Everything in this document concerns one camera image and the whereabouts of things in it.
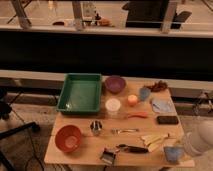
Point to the blue sponge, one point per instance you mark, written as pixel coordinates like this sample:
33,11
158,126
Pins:
173,153

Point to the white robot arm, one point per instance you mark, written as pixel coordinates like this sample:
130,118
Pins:
200,140

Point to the purple bowl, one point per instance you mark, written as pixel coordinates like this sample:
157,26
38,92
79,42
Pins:
115,84

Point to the red bowl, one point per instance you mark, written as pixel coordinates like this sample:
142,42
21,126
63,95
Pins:
68,138

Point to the green plastic tray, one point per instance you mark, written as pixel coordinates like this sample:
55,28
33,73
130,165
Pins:
80,94

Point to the orange cup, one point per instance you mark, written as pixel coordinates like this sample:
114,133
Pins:
132,100

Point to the orange carrot toy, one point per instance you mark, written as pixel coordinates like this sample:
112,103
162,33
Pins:
137,114

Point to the blue brush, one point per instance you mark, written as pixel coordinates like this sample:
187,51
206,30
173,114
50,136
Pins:
144,93

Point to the small metal cup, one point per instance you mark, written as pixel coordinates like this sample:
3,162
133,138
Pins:
96,127

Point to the metal fork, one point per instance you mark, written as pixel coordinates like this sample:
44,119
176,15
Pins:
118,131

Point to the wooden table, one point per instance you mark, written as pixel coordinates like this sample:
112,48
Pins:
91,146

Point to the light blue cloth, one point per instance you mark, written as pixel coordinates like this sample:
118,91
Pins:
162,106

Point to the black rectangular block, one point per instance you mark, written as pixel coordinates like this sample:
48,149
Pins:
171,120

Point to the black handled utensil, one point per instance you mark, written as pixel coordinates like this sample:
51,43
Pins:
132,149

